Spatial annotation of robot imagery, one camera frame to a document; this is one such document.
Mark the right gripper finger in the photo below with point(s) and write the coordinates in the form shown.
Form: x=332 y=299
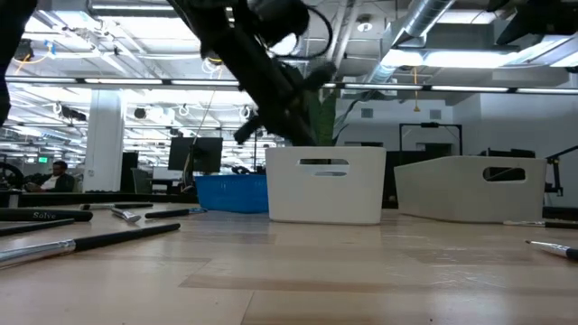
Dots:
x=528 y=27

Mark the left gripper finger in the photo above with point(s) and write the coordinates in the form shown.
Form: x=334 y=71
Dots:
x=303 y=124
x=282 y=128

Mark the white plastic bin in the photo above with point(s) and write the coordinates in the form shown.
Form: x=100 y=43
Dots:
x=325 y=201

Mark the grey plastic bin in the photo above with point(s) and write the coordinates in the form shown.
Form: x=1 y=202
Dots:
x=451 y=196

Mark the thick black paint brush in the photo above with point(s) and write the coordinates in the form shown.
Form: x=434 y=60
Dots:
x=45 y=215

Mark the green plant in white pot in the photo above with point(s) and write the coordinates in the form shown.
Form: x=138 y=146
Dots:
x=326 y=122

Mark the blue plastic basket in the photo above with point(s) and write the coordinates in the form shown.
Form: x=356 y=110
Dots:
x=230 y=194

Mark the black computer monitor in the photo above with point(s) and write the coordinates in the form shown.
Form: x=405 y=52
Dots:
x=198 y=155

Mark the long light strip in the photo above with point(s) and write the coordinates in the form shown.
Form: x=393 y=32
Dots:
x=122 y=81

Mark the black metal stand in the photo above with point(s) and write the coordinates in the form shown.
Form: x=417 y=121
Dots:
x=557 y=176

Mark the white building column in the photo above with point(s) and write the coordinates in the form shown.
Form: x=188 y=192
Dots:
x=105 y=140

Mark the person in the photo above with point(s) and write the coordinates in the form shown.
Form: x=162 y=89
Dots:
x=56 y=180

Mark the green exit sign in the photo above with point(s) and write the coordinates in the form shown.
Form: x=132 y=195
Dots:
x=43 y=160

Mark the silver ventilation duct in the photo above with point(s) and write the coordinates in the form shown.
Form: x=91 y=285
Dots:
x=424 y=18

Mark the black background rig frame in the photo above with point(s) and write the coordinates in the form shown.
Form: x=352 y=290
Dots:
x=431 y=125

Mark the black ceiling camera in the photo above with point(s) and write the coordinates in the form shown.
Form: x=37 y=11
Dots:
x=22 y=49

